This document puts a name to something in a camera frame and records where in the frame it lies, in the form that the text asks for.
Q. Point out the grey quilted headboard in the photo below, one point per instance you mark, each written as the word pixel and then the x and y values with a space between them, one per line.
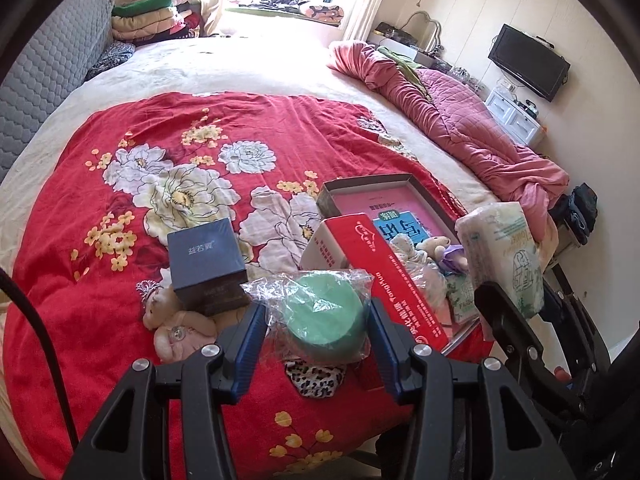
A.
pixel 50 70

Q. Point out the white drawer cabinet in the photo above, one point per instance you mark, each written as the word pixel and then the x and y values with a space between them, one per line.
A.
pixel 515 115

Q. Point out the pink book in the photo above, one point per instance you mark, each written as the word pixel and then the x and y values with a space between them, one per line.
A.
pixel 375 200

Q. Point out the small green tissue packet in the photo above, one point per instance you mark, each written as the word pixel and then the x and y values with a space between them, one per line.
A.
pixel 462 297

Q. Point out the black television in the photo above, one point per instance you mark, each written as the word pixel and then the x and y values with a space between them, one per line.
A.
pixel 530 62

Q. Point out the green sponge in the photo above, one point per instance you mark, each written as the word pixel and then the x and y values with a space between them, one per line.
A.
pixel 320 310

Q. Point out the white bunny plush purple dress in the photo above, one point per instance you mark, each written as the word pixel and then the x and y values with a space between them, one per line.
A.
pixel 437 246

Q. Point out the large white tissue pack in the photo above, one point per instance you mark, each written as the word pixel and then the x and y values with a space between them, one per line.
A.
pixel 500 250

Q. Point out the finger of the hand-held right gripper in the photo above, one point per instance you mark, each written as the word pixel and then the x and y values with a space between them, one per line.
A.
pixel 552 305
pixel 505 310

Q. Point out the red and white cardboard box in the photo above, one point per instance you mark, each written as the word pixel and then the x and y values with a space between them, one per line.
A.
pixel 380 265

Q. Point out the dark patterned cloth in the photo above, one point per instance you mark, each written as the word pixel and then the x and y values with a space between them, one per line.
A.
pixel 110 60

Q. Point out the stack of folded blankets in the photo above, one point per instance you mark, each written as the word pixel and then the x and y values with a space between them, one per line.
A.
pixel 150 20

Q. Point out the dark green cloth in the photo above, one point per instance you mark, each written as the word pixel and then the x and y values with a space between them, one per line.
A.
pixel 272 6

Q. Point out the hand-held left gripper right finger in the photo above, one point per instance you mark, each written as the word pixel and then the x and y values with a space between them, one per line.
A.
pixel 382 350

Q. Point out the leopard print cloth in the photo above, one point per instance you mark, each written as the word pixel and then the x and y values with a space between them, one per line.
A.
pixel 315 380

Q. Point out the floral cushion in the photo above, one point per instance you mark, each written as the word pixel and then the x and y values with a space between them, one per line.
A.
pixel 325 12

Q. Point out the dark blue box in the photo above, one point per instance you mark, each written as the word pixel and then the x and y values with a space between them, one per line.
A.
pixel 205 255

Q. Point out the pink quilt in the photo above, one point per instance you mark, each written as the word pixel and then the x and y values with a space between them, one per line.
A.
pixel 475 130

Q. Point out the pink plush teddy bear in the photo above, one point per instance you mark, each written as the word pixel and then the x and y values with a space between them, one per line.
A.
pixel 170 310

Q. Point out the red floral blanket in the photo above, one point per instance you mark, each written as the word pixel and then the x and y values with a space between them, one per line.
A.
pixel 60 220

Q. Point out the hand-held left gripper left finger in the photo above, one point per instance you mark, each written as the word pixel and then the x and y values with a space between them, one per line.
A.
pixel 250 345

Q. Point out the brown tray box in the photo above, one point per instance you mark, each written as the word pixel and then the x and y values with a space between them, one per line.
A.
pixel 330 200

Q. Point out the cluttered side table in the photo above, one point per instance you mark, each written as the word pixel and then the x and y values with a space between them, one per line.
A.
pixel 395 35

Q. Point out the dark bag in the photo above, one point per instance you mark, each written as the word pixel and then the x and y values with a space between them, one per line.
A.
pixel 577 212

